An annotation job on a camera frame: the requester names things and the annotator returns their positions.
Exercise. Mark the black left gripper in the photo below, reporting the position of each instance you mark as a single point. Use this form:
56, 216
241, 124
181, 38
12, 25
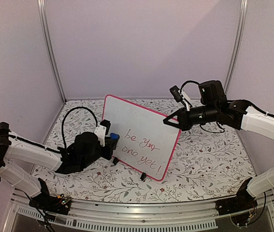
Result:
109, 147

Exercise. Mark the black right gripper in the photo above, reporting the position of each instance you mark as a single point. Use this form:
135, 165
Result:
183, 124

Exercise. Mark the pink framed whiteboard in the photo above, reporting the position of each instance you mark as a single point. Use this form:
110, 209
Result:
146, 144

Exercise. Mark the blue whiteboard eraser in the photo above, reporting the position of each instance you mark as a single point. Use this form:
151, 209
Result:
114, 136

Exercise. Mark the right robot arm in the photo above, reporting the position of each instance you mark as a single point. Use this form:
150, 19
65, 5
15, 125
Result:
258, 122

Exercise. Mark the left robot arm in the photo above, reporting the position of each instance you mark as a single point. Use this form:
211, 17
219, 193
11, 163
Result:
14, 147

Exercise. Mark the black stand foot left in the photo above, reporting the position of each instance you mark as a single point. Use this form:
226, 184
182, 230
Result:
115, 161

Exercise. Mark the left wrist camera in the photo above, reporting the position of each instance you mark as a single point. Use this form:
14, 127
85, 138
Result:
102, 130

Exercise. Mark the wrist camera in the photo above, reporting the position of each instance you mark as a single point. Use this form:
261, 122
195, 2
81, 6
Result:
102, 130
182, 97

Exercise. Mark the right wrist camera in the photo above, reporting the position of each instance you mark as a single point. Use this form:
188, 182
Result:
182, 97

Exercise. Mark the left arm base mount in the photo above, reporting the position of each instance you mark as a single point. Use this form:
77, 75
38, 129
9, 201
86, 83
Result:
56, 204

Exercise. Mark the front aluminium rail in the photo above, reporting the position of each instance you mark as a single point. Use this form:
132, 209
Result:
198, 216

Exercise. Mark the right aluminium frame post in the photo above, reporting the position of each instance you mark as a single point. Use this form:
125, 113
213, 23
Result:
237, 44

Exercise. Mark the aluminium frame post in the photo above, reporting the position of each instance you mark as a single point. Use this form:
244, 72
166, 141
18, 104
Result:
49, 48
237, 44

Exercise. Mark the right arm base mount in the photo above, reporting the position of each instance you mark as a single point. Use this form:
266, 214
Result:
240, 209

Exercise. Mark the left aluminium frame post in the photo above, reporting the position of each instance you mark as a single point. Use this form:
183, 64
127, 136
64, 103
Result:
49, 48

